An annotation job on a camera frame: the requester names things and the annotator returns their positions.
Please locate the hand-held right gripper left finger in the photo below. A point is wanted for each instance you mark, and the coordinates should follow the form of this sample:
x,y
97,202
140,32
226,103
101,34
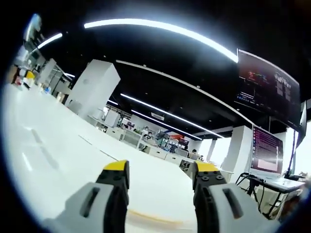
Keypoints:
x,y
107,194

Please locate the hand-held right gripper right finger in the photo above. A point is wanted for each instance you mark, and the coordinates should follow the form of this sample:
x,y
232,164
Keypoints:
x,y
218,201

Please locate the yellow box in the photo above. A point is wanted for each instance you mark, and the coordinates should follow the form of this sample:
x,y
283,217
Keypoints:
x,y
30,75

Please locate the white desk with drawers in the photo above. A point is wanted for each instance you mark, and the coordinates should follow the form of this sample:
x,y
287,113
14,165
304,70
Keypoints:
x,y
126,136

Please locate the open laptop with purple screen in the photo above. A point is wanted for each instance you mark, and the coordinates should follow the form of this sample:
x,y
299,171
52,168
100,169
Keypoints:
x,y
267,155

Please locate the white square pillar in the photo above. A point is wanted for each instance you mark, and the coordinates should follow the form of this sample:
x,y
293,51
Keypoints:
x,y
93,87

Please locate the long curved ceiling light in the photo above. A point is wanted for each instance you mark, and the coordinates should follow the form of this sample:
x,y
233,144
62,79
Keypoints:
x,y
165,32

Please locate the large dark wall monitor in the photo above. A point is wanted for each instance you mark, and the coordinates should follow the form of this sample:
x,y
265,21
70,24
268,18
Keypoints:
x,y
268,91

